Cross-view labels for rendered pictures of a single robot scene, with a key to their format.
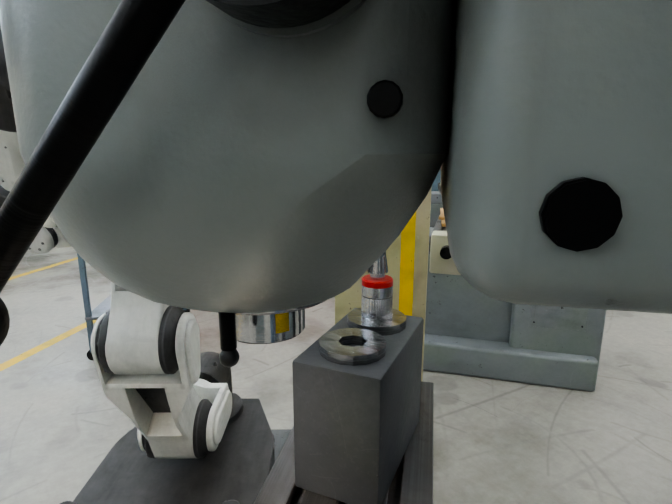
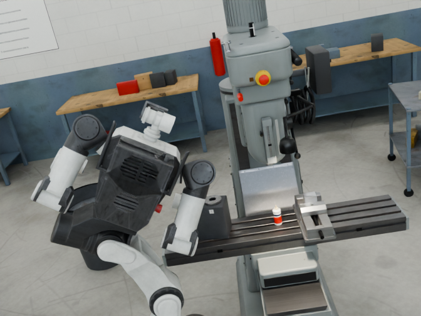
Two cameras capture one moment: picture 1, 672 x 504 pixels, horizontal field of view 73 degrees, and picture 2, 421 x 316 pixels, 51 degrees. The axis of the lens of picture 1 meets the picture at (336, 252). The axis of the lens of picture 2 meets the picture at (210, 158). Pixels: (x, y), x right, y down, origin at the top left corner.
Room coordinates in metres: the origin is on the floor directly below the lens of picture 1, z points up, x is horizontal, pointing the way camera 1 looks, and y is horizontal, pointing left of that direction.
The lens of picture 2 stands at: (0.81, 1.93, 2.20)
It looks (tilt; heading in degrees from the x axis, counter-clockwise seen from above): 23 degrees down; 262
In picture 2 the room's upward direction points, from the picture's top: 11 degrees counter-clockwise
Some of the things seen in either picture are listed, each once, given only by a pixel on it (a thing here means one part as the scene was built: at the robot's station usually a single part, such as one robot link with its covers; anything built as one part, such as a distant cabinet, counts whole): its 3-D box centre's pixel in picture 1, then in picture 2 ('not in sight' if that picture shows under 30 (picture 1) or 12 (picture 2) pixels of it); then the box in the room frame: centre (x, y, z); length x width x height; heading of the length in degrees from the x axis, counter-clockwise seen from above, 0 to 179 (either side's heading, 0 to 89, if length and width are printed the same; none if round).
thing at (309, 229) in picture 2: not in sight; (312, 212); (0.09, 0.11, 0.99); 0.35 x 0.15 x 0.11; 78
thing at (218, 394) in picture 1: (187, 417); not in sight; (1.09, 0.40, 0.68); 0.21 x 0.20 x 0.13; 1
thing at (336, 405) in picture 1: (364, 391); (206, 216); (0.60, -0.04, 1.04); 0.22 x 0.12 x 0.20; 156
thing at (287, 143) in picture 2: not in sight; (287, 143); (0.24, 0.28, 1.46); 0.07 x 0.07 x 0.06
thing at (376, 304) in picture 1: (376, 300); not in sight; (0.65, -0.06, 1.16); 0.05 x 0.05 x 0.05
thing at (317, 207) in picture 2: not in sight; (312, 208); (0.10, 0.13, 1.03); 0.12 x 0.06 x 0.04; 168
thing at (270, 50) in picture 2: not in sight; (255, 54); (0.25, 0.03, 1.81); 0.47 x 0.26 x 0.16; 78
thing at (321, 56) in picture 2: not in sight; (319, 69); (-0.14, -0.18, 1.62); 0.20 x 0.09 x 0.21; 78
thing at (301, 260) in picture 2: not in sight; (281, 246); (0.26, 0.04, 0.80); 0.50 x 0.35 x 0.12; 78
